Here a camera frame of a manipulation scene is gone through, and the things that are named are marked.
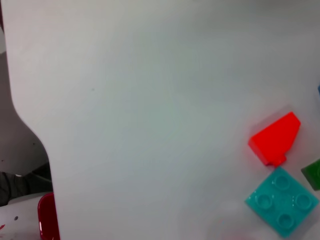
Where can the orange-red sloped toy brick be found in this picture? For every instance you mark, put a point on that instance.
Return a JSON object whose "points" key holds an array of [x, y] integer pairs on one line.
{"points": [[275, 137]]}

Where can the teal toy brick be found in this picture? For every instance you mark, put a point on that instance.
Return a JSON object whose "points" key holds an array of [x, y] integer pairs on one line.
{"points": [[282, 201]]}

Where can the red plastic stool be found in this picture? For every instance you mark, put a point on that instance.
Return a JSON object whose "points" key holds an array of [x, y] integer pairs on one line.
{"points": [[48, 217]]}

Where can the narrow green toy brick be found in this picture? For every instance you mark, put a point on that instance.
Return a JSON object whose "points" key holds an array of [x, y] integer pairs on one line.
{"points": [[312, 173]]}

